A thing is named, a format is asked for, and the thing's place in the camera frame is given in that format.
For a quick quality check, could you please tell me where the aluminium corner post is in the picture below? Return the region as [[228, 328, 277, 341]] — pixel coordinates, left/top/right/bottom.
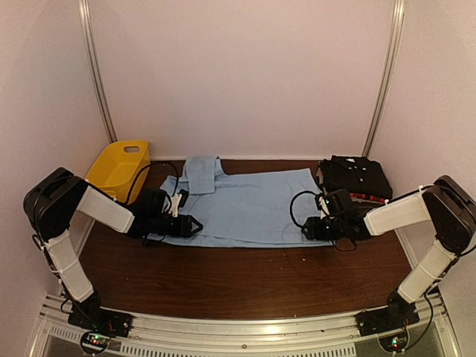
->
[[78, 0, 118, 143], [361, 0, 405, 158]]

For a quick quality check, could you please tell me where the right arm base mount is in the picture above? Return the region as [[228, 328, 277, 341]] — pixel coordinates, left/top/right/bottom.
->
[[355, 308, 420, 336]]

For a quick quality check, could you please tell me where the red black plaid folded shirt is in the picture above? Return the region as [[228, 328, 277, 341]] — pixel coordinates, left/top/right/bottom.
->
[[350, 193, 385, 205]]

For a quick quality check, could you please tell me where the black folded button shirt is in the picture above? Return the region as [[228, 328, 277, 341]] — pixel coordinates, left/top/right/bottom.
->
[[316, 155, 393, 199]]

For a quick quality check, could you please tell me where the aluminium right corner post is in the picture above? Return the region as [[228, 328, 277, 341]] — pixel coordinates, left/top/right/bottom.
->
[[361, 0, 405, 158]]

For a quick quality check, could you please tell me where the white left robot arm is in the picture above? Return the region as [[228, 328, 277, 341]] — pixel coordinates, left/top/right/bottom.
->
[[23, 167, 203, 330]]

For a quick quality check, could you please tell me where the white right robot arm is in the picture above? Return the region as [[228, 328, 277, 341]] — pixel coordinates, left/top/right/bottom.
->
[[298, 175, 475, 329]]

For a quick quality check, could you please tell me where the yellow plastic basket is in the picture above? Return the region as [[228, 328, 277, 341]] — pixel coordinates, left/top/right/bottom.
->
[[86, 140, 150, 204]]

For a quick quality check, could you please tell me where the aluminium left corner post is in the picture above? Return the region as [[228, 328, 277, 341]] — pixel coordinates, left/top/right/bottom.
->
[[78, 0, 118, 143]]

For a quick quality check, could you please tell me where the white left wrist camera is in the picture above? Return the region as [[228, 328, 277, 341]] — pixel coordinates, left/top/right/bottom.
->
[[169, 190, 189, 218]]

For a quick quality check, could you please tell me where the aluminium front rail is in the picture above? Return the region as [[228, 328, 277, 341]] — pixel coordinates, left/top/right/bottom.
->
[[26, 293, 463, 356]]

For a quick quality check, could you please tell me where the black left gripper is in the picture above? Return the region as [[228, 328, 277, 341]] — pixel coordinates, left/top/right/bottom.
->
[[149, 213, 202, 238]]

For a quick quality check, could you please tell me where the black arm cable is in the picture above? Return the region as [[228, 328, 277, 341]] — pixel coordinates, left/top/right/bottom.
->
[[289, 190, 358, 252], [124, 161, 179, 205]]

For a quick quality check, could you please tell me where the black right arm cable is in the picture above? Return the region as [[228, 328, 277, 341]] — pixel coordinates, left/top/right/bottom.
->
[[289, 190, 358, 252]]

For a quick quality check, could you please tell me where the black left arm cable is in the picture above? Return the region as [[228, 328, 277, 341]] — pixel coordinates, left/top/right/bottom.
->
[[124, 161, 179, 205]]

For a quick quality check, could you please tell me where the light blue long sleeve shirt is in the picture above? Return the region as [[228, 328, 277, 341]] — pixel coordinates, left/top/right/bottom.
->
[[161, 158, 331, 248]]

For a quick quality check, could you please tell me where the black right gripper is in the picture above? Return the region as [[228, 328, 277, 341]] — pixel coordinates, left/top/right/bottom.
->
[[301, 217, 345, 241]]

